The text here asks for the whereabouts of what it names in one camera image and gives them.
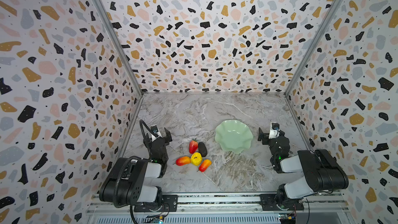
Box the red fake strawberry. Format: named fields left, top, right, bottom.
left=189, top=140, right=199, bottom=154

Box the yellow fake bell pepper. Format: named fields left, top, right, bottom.
left=190, top=152, right=203, bottom=166

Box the dark fake avocado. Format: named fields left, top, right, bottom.
left=198, top=142, right=208, bottom=157

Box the red orange fake mango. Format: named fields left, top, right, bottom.
left=175, top=156, right=191, bottom=166
left=199, top=159, right=212, bottom=172

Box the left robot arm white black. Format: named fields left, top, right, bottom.
left=99, top=126, right=172, bottom=211

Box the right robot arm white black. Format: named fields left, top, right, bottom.
left=258, top=123, right=349, bottom=210

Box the light green scalloped bowl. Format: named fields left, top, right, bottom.
left=215, top=120, right=254, bottom=154

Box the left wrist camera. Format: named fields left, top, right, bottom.
left=150, top=125, right=162, bottom=140

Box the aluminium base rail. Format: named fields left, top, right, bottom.
left=86, top=191, right=354, bottom=224

